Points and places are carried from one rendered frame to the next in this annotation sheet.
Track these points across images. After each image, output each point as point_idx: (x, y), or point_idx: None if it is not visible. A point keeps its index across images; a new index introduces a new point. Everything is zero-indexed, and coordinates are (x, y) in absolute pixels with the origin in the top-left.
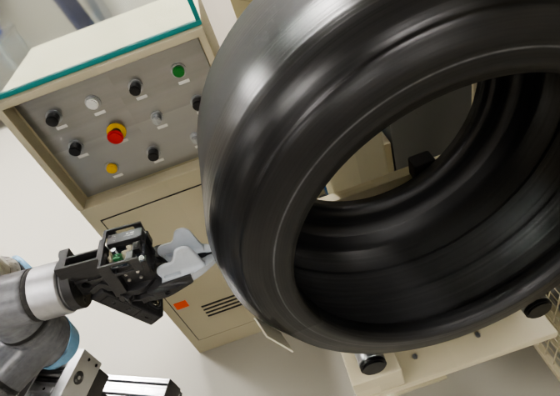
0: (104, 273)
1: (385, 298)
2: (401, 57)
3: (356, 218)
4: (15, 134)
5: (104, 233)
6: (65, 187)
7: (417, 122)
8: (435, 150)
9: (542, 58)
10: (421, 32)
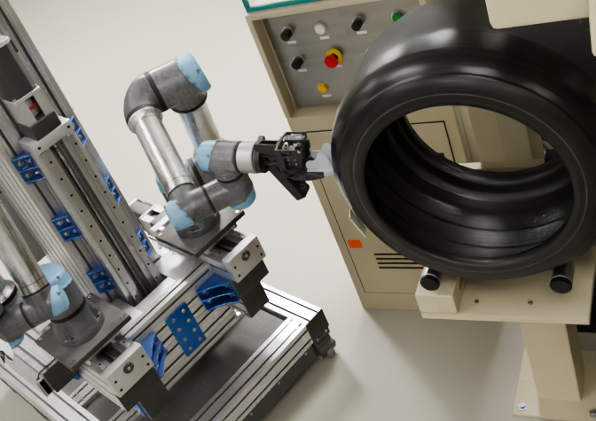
0: (277, 153)
1: (463, 246)
2: (411, 86)
3: (476, 184)
4: (255, 41)
5: (285, 133)
6: (280, 94)
7: None
8: None
9: (482, 102)
10: (422, 77)
